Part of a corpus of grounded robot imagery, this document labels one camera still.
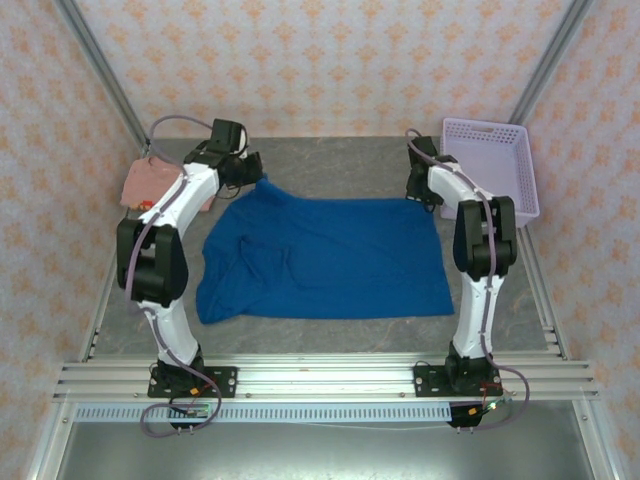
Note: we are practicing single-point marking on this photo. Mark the aluminium lower frame rail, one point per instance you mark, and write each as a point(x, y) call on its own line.
point(597, 445)
point(50, 445)

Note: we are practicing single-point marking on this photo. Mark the blue t-shirt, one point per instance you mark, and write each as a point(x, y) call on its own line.
point(325, 260)

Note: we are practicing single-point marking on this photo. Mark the grey sheet metal panel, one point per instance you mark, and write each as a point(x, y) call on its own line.
point(325, 455)

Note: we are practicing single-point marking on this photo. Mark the lavender plastic basket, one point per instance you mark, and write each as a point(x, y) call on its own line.
point(495, 170)

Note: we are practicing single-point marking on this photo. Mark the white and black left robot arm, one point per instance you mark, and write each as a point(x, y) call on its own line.
point(170, 325)

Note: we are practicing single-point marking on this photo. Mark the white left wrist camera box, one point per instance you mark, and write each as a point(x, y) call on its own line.
point(244, 145)

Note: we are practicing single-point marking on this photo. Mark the folded pink t-shirt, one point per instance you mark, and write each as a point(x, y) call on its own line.
point(140, 180)

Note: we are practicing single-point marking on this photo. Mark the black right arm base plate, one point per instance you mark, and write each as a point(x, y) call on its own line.
point(425, 382)

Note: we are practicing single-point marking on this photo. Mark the small green circuit board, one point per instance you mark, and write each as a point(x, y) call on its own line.
point(487, 407)
point(197, 411)

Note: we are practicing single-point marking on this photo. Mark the aluminium frame post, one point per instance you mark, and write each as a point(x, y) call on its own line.
point(104, 70)
point(550, 60)

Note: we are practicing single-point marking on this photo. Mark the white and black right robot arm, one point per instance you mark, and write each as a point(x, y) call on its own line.
point(475, 320)

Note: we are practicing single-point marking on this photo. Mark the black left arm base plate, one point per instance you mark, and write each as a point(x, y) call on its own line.
point(225, 382)

